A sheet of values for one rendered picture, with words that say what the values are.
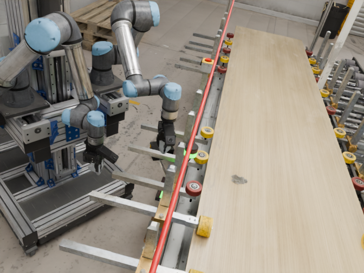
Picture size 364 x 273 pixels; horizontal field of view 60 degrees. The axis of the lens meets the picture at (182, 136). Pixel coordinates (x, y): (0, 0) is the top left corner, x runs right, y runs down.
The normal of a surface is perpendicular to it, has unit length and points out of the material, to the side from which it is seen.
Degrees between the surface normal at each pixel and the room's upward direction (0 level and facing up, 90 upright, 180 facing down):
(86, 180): 0
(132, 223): 0
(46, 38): 85
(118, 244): 0
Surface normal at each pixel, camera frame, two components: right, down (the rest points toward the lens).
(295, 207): 0.15, -0.80
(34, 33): -0.13, 0.49
